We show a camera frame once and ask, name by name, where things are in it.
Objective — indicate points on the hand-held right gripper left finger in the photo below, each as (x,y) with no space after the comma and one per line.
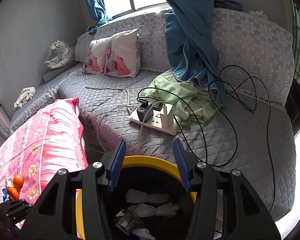
(117,165)

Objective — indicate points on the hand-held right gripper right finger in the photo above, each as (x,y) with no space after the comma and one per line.
(181,165)

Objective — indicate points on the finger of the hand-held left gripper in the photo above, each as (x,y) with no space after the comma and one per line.
(13,208)

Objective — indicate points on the blue plastic wrapper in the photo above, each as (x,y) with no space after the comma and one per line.
(5,195)

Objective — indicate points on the orange foil wrapper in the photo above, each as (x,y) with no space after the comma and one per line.
(17,181)

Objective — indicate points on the black bin with yellow rim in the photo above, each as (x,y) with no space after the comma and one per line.
(150,161)

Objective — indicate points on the white foam fruit net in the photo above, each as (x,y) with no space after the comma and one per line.
(152,210)
(145,233)
(142,196)

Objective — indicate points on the green foil wrapper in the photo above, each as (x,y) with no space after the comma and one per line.
(128,221)

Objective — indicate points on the white power strip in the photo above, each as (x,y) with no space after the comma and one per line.
(152,123)

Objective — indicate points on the white charger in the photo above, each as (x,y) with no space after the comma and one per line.
(166,115)

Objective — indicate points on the black charger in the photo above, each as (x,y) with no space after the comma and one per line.
(142,112)

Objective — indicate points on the green cloth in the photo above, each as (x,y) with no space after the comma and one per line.
(180,97)

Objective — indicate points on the pink floral blanket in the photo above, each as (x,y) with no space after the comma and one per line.
(52,142)

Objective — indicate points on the baby print pillow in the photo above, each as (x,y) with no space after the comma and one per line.
(95,57)
(120,55)

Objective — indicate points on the dark grey cushion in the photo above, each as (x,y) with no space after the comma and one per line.
(52,75)

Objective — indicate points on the beige crumpled cloth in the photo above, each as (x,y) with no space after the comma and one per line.
(25,96)

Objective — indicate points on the long blue curtain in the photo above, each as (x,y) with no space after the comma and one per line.
(187,42)

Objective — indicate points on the white tiger plush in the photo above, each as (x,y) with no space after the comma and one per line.
(62,53)

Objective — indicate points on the short blue curtain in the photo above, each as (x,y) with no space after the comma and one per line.
(95,0)

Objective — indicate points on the small white cloth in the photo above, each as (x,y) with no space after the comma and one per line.
(258,14)

